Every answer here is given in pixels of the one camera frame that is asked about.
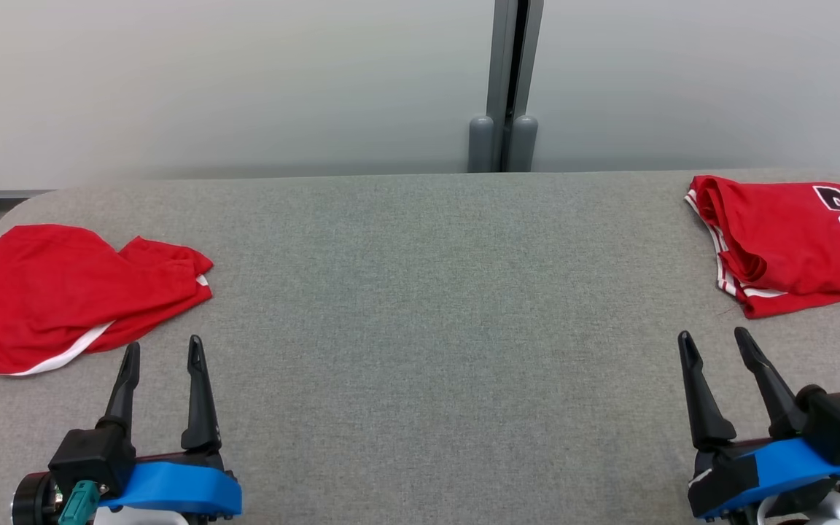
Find teal left camera connector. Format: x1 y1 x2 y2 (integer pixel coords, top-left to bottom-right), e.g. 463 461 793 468
57 479 102 525

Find red shorts with white stripe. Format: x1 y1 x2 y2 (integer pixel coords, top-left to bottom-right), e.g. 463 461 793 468
0 223 215 378

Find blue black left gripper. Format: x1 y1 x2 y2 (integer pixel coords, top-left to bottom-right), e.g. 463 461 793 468
12 335 244 525

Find grey rounded post foot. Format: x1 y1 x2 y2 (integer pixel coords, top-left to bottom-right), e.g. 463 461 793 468
510 114 540 174
467 114 496 174

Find red jersey with white sleeves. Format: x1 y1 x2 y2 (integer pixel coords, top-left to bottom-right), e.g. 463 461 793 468
685 174 840 320

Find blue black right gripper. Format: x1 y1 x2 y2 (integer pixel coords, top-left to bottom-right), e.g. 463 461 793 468
677 326 840 521

